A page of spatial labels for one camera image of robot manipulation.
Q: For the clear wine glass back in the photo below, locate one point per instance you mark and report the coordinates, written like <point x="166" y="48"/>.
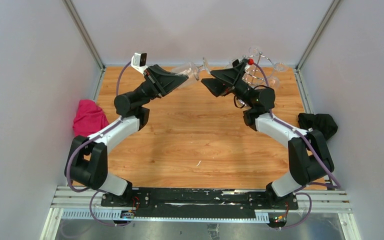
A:
<point x="254" y="52"/>

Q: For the chrome wine glass rack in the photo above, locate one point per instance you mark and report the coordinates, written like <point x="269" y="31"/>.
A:
<point x="258" y="75"/>

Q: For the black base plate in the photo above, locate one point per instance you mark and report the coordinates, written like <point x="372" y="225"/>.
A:
<point x="199" y="203"/>

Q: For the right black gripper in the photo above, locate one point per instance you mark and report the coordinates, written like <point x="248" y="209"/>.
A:
<point x="233" y="76"/>

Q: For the aluminium frame rail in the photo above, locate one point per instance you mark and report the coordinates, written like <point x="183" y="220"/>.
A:
<point x="86" y="205"/>

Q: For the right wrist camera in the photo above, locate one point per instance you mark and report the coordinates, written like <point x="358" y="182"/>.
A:
<point x="239" y="62"/>

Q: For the clear wine glass right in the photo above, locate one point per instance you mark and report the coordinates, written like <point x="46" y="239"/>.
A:
<point x="273" y="79"/>

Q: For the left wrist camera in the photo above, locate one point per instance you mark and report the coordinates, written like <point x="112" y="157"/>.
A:
<point x="138" y="62"/>

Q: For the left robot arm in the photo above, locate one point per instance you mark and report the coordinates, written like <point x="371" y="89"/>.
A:
<point x="87" y="164"/>

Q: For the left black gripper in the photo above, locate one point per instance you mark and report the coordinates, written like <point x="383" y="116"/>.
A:
<point x="161" y="82"/>

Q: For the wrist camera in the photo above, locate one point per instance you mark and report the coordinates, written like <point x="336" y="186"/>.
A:
<point x="138" y="62"/>
<point x="239" y="62"/>

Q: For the pink cloth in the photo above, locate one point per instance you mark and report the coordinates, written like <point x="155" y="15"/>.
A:
<point x="89" y="119"/>

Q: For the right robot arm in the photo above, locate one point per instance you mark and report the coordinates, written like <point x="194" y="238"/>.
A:
<point x="309" y="158"/>

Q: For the patterned clear wine glass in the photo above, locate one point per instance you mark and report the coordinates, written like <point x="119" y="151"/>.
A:
<point x="191" y="71"/>

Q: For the black cloth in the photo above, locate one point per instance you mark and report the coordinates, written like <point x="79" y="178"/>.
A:
<point x="322" y="122"/>

